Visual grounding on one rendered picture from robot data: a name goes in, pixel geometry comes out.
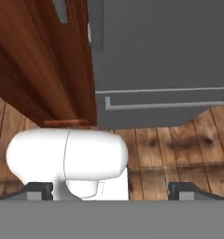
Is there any brown wooden cupboard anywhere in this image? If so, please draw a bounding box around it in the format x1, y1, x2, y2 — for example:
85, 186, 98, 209
0, 0, 98, 129

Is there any grey fridge drawer handle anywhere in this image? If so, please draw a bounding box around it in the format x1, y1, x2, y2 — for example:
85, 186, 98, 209
104, 91, 224, 112

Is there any white rounded object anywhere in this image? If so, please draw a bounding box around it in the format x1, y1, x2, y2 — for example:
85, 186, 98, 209
5, 128, 131, 202

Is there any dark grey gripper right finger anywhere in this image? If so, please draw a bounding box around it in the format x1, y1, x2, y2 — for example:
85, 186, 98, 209
167, 181, 224, 202

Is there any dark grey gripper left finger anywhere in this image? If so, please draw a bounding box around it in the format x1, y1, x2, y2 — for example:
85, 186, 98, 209
0, 181, 54, 202

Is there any grey cupboard handle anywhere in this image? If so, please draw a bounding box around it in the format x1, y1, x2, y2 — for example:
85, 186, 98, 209
53, 0, 69, 24

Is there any grey fridge drawer front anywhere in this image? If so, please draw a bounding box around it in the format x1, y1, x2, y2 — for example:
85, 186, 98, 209
94, 87, 224, 131

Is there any grey fridge door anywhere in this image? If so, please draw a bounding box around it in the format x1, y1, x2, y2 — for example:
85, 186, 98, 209
87, 0, 224, 93

